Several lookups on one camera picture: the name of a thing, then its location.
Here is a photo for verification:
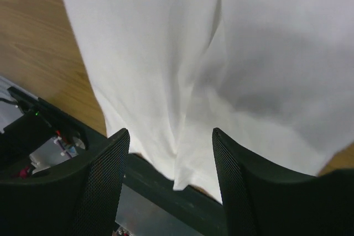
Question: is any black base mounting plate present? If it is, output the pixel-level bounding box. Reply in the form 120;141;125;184
7;86;227;235

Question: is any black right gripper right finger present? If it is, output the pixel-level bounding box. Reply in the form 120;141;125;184
212;128;353;235

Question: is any white t shirt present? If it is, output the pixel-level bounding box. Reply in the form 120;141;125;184
63;0;353;201

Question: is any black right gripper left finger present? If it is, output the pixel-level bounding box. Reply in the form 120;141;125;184
1;128;130;235

